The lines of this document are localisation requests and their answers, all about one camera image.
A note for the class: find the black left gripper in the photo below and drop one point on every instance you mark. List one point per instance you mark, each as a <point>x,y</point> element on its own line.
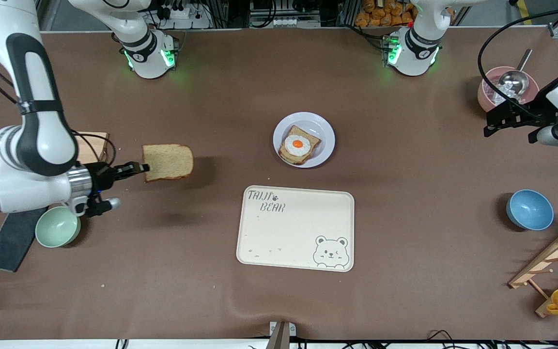
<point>536,112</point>

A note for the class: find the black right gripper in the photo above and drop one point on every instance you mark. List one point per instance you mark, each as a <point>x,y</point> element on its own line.
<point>100,177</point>

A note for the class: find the brown-crusted bread slice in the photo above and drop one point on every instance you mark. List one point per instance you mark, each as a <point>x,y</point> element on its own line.
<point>168,162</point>

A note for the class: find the white round plate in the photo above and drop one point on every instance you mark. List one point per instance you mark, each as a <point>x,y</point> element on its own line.
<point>322,133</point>

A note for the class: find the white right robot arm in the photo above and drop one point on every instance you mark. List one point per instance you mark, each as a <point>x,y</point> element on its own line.
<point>41,145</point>

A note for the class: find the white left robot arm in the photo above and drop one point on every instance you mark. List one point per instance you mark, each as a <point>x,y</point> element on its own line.
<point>417,48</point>

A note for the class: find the pink bowl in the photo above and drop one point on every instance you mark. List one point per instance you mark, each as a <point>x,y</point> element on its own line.
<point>485,99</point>

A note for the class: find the metal scoop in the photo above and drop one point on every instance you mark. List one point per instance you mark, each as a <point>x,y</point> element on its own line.
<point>512,80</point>

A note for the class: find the blue bowl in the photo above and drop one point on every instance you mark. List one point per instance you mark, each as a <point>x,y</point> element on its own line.
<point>530,210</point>

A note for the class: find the mint green bowl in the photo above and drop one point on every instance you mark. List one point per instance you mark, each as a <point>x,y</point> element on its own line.
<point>57,227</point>

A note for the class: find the wooden peg rack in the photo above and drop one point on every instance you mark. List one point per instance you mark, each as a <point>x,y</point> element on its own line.
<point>550,257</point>

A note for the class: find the dark grey cloth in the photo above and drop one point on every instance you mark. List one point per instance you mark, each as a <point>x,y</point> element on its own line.
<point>10,242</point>

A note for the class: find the fried egg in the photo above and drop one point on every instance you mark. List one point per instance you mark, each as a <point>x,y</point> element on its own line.
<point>298,144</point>

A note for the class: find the cream bear-print tray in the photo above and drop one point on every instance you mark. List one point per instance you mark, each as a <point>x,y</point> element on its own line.
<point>293,232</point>

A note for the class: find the orange snack pile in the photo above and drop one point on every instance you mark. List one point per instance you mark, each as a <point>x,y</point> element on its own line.
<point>380,14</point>

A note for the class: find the bread slice under egg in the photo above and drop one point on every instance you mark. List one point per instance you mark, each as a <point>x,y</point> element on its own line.
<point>312,143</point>

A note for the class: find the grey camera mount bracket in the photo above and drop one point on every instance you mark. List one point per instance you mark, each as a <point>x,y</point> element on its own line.
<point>281,334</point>

